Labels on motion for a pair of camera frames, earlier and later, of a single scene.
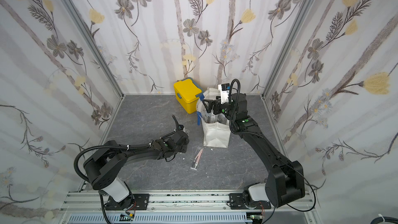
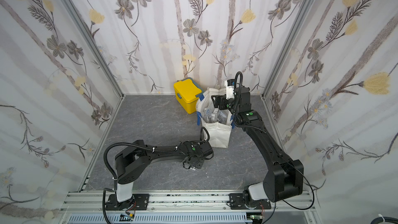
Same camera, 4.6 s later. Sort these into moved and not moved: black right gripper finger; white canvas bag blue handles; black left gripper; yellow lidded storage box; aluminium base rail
Moved: black left gripper; black right gripper finger
Not moved: yellow lidded storage box; aluminium base rail; white canvas bag blue handles
